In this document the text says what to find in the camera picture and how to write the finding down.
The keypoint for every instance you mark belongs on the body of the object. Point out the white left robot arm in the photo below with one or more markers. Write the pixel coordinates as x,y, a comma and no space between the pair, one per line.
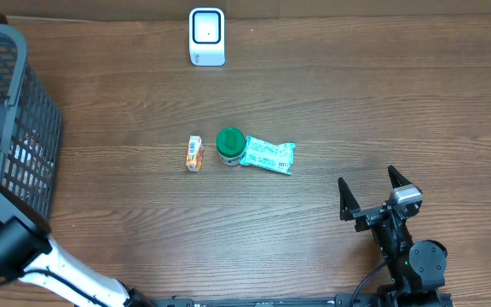
29,253

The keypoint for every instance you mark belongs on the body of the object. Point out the green lidded jar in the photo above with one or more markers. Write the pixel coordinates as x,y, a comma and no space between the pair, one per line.
231,146

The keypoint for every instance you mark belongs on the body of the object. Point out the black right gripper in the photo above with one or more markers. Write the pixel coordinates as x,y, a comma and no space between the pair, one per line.
349,211

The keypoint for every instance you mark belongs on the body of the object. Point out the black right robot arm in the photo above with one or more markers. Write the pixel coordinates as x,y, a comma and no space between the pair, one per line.
411,273

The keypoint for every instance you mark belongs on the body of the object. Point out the small orange box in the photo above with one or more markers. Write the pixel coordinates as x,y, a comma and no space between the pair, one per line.
195,153

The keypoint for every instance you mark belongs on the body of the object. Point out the mint green wipes packet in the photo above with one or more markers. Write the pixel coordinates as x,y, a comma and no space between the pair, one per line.
262,154

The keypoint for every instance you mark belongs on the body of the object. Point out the dark grey mesh basket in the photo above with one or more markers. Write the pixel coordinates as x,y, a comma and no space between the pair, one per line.
31,127

